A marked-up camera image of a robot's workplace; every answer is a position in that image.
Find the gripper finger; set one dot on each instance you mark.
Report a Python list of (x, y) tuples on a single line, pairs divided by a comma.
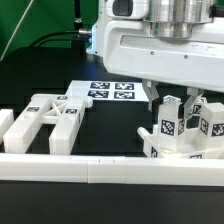
[(150, 90), (194, 94)]

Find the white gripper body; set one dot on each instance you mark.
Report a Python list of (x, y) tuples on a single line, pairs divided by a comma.
[(130, 49)]

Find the white chair seat block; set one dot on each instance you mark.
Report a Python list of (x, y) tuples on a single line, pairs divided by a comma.
[(187, 145)]

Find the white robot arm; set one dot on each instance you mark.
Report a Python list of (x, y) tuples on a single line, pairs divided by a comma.
[(167, 18)]

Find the white tagged cube right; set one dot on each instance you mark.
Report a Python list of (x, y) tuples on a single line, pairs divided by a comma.
[(198, 104)]

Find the white marker base sheet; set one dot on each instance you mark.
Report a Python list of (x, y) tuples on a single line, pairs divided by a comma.
[(108, 91)]

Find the black pole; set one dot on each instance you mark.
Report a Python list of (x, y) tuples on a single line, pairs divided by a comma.
[(77, 15)]

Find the white chair back frame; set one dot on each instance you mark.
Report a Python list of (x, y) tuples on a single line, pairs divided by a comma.
[(65, 113)]

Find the white U-shaped fence frame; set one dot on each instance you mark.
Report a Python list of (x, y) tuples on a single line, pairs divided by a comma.
[(119, 170)]

